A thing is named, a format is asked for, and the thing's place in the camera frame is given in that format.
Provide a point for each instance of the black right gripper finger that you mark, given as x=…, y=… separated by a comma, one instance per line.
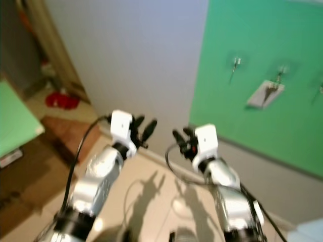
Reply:
x=187, y=133
x=179, y=137

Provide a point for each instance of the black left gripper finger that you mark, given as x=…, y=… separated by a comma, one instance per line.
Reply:
x=149, y=129
x=136, y=122

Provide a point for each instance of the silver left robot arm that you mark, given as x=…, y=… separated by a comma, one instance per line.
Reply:
x=96, y=176

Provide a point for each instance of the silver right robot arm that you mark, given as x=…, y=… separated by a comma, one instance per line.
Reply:
x=232, y=201

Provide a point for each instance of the keys with white tag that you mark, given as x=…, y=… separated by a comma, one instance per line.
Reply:
x=265, y=95

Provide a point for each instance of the brown floor mat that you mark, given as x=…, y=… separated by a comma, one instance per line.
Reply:
x=68, y=131

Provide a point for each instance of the red object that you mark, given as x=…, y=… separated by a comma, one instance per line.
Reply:
x=61, y=100

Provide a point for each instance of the brown cardboard box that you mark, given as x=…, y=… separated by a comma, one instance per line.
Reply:
x=30, y=186

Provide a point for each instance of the green table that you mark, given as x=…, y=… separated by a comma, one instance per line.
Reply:
x=17, y=118

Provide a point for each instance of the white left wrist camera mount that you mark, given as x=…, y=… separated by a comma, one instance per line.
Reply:
x=121, y=125

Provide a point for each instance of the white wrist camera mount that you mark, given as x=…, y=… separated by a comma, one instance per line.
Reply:
x=121, y=125
x=207, y=138

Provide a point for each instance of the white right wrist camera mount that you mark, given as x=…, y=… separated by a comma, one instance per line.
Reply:
x=207, y=138

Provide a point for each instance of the wooden door frame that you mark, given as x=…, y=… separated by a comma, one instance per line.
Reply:
x=53, y=40

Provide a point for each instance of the green wall board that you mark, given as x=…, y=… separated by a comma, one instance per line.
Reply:
x=257, y=30

